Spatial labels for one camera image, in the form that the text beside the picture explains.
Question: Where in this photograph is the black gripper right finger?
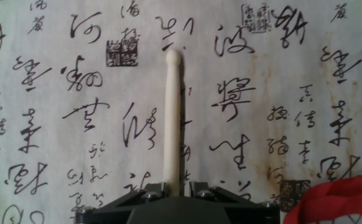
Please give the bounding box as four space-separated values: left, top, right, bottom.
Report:
188 180 281 224

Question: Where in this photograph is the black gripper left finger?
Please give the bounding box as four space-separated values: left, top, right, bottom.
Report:
75 182 169 224

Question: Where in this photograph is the light wooden drumstick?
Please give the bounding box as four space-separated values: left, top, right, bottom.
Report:
162 49 183 197

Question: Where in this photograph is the beige calligraphy print cloth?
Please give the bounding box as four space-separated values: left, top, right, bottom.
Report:
0 0 362 224

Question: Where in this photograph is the red ribbon strap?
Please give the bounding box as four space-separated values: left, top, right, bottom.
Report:
282 174 362 224

